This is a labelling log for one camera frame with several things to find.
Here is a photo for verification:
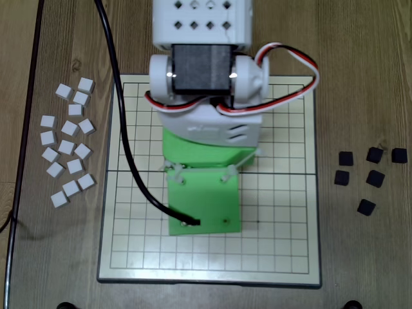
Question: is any white zip tie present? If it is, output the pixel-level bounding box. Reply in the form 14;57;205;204
221;149;267;182
158;162;187;185

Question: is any thin dark cable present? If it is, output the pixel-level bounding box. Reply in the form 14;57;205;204
0;209;17;233

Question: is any black cube stone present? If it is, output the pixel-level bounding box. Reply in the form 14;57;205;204
333;169;351;187
366;169;386;189
391;147;409;164
366;146;384;164
357;198;377;217
338;151;355;167

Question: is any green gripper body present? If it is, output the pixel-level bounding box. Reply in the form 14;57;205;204
162;126;259;169

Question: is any foldable grid go board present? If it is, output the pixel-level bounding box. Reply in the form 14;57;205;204
96;73;323;289

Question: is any thick black camera cable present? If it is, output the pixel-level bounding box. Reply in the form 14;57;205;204
94;0;202;227

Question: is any red white black servo wire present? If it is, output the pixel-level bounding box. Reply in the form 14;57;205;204
144;41;320;117

